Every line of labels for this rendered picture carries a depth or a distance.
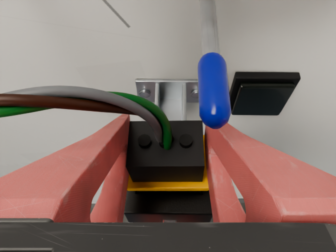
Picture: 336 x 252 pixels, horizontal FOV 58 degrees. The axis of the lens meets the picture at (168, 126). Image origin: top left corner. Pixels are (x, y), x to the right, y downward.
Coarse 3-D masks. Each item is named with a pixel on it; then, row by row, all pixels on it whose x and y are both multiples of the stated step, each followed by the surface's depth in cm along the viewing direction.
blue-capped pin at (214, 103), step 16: (208, 0) 9; (208, 16) 9; (208, 32) 9; (208, 48) 8; (208, 64) 8; (224, 64) 8; (208, 80) 8; (224, 80) 8; (208, 96) 7; (224, 96) 7; (208, 112) 7; (224, 112) 7
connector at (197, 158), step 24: (168, 120) 12; (192, 120) 12; (144, 144) 12; (192, 144) 12; (144, 168) 12; (168, 168) 12; (192, 168) 12; (144, 192) 14; (168, 192) 14; (192, 192) 14
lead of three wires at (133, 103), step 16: (0, 96) 7; (16, 96) 7; (32, 96) 7; (48, 96) 8; (64, 96) 8; (80, 96) 8; (96, 96) 8; (112, 96) 8; (128, 96) 9; (0, 112) 7; (16, 112) 8; (112, 112) 9; (128, 112) 9; (144, 112) 9; (160, 112) 10; (160, 128) 10
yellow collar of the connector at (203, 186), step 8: (128, 184) 13; (136, 184) 13; (144, 184) 13; (152, 184) 13; (160, 184) 13; (168, 184) 13; (176, 184) 13; (184, 184) 13; (192, 184) 13; (200, 184) 13
